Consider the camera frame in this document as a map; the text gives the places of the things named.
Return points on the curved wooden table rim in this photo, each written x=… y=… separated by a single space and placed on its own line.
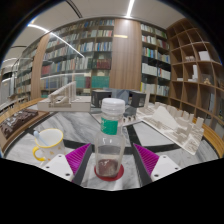
x=213 y=138

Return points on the ceiling light strips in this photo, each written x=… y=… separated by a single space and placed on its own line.
x=130 y=8

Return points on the wooden cubby shelf unit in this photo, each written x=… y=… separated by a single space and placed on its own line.
x=196 y=73

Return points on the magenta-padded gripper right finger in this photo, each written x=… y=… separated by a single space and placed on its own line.
x=146 y=160

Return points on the flat round red coaster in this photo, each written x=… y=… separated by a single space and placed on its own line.
x=120 y=172

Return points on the clear bottle with green label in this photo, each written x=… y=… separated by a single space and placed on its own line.
x=110 y=146

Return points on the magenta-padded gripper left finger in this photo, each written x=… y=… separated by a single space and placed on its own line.
x=77 y=160

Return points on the brown relief model on board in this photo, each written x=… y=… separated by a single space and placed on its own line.
x=16 y=121

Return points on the large wall bookshelf with books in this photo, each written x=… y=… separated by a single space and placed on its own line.
x=96 y=46

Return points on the white spoon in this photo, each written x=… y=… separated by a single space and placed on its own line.
x=40 y=138

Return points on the white city block model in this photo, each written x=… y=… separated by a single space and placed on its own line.
x=173 y=128

